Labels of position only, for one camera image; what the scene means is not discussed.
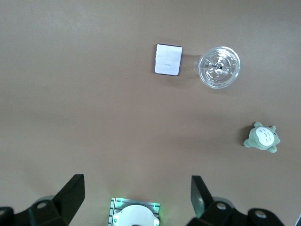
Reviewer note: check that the lilac flip phone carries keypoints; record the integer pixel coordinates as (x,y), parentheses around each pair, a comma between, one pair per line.
(168,60)

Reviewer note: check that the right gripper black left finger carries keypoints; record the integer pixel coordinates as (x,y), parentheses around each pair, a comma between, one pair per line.
(58,207)

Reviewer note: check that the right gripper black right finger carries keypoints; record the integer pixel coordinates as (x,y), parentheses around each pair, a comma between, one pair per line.
(211,212)

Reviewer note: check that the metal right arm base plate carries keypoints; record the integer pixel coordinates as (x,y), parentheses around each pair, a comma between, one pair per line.
(131,202)

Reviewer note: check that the grey-green Totoro plush toy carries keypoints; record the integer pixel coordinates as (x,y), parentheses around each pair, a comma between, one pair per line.
(262,139)

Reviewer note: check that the brown paper table cover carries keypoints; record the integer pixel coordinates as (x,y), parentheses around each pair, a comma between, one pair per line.
(94,106)

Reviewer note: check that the clear lidded plastic cup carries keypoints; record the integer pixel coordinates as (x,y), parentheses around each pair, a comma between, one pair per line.
(218,77)

